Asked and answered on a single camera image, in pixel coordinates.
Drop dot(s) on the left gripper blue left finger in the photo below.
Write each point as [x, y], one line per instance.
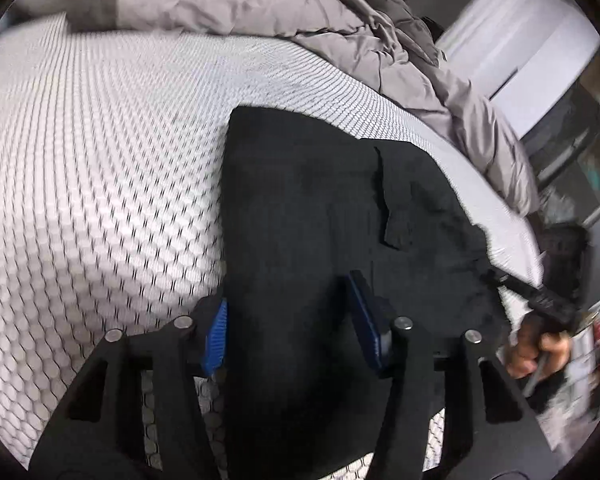
[97, 430]

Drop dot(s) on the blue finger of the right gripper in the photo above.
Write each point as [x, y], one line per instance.
[500, 278]

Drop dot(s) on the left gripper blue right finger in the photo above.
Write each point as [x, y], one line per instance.
[455, 414]

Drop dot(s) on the black pants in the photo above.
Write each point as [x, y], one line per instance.
[304, 204]

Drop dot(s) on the person's right hand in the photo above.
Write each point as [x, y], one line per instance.
[523, 357]

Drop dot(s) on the grey duvet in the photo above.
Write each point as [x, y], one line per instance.
[378, 42]

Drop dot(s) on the dark glass wardrobe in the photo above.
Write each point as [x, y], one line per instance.
[564, 151]

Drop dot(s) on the white patterned mattress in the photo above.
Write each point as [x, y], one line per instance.
[110, 154]

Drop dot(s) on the white curtain right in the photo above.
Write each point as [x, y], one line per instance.
[523, 55]

